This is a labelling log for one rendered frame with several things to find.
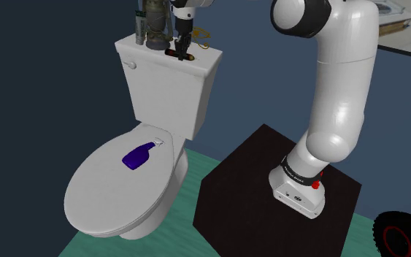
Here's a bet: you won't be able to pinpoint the red and black cylinder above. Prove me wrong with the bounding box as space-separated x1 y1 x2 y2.
164 48 196 62

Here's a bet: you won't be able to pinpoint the grey metal lantern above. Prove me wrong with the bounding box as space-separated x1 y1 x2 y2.
144 0 174 50

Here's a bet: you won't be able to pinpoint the grey tube with green cap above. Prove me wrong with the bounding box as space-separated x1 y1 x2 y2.
134 9 147 46

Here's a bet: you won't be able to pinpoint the white toilet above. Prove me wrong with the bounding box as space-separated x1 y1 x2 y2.
64 33 224 240

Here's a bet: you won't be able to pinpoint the blue spray bottle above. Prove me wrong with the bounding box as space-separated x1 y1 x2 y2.
121 137 166 171

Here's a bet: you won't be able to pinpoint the dark robot stand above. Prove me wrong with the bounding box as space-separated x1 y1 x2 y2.
192 123 363 257

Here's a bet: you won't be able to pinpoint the white bathroom counter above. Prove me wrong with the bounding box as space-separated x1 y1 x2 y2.
372 0 411 62

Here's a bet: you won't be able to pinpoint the gold wire glasses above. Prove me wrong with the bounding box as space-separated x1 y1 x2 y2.
189 26 212 50

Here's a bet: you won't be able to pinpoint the black tyre with red ring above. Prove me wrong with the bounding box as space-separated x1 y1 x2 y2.
372 210 411 257

